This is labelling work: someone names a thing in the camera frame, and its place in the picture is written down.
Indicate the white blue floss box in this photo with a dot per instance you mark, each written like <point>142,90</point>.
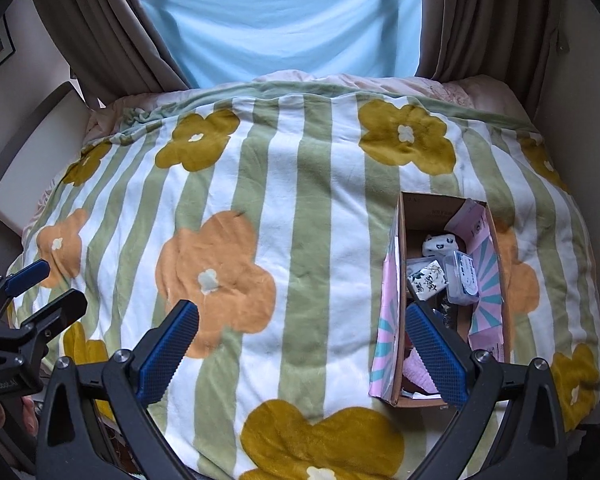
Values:
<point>462,286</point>

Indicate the floral striped blanket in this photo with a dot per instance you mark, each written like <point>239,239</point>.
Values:
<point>270,205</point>

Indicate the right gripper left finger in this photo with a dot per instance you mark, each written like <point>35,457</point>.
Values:
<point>72,442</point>

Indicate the white black spotted plush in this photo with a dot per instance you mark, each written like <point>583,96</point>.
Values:
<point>439,245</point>

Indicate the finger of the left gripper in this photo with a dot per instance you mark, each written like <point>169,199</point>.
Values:
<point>14,285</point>
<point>31,338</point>

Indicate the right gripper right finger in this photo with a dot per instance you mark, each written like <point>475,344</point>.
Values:
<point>530,442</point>

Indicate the brown curtain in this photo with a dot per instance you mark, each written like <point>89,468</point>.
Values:
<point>508,40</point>
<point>111,46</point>

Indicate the light blue curtain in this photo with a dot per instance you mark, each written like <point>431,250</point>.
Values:
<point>217,41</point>

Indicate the brown curtain left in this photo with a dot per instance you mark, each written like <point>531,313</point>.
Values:
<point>111,46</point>

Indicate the brown curtain right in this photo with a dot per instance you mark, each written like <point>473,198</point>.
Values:
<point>508,40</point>

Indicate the cardboard box pink lining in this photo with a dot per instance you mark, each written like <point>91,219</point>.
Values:
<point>482,325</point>

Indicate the black garbage bag roll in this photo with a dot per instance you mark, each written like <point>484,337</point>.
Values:
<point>447,313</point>

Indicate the white headboard panel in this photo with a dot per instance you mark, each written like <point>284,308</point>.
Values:
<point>48,140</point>

